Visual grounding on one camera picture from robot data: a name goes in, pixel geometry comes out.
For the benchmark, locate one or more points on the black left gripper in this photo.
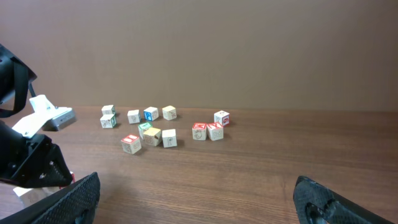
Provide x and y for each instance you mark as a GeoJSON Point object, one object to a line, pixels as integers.
{"type": "Point", "coordinates": [31, 163]}

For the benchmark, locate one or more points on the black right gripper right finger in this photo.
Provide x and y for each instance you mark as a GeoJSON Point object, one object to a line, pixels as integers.
{"type": "Point", "coordinates": [317, 204]}

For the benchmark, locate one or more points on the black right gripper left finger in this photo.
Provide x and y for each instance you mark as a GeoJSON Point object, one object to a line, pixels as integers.
{"type": "Point", "coordinates": [75, 204]}

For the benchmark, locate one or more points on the wooden block blue side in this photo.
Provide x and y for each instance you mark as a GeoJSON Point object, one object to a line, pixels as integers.
{"type": "Point", "coordinates": [29, 196]}

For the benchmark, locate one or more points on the yellow letter K block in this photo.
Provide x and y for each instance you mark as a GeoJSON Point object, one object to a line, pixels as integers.
{"type": "Point", "coordinates": [153, 136]}

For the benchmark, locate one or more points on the wooden block hand drawing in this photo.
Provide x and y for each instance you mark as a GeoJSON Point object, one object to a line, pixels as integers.
{"type": "Point", "coordinates": [169, 138]}

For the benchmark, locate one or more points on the wooden block red side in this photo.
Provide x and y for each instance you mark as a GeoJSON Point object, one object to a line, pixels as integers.
{"type": "Point", "coordinates": [51, 190]}

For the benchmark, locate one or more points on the wooden block green side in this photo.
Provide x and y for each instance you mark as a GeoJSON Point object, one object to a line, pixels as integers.
{"type": "Point", "coordinates": [108, 121]}

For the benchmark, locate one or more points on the red letter I block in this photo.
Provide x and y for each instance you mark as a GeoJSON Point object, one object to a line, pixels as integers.
{"type": "Point", "coordinates": [131, 144]}

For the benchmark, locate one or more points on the plain wooden block far left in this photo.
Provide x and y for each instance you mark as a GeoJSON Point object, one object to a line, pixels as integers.
{"type": "Point", "coordinates": [108, 109]}

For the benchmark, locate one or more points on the wooden block red drawing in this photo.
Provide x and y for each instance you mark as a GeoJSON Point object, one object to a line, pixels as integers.
{"type": "Point", "coordinates": [134, 116]}

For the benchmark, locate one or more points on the green letter V block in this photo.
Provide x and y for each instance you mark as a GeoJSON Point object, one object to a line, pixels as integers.
{"type": "Point", "coordinates": [143, 128]}

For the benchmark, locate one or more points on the blue letter P block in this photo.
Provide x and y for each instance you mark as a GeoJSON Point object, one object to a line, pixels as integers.
{"type": "Point", "coordinates": [151, 113]}

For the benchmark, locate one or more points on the red letter Y block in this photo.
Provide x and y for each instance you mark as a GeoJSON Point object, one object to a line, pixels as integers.
{"type": "Point", "coordinates": [215, 131]}

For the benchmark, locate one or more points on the wooden block red number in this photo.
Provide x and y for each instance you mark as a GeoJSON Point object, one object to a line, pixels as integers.
{"type": "Point", "coordinates": [222, 117]}

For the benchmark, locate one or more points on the yellow top wooden block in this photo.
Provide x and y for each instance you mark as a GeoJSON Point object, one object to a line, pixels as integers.
{"type": "Point", "coordinates": [169, 112]}

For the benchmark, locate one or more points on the red letter M block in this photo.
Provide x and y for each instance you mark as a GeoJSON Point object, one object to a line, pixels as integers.
{"type": "Point", "coordinates": [199, 131]}

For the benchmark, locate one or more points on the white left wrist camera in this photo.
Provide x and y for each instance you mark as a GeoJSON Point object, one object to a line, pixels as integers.
{"type": "Point", "coordinates": [46, 116]}

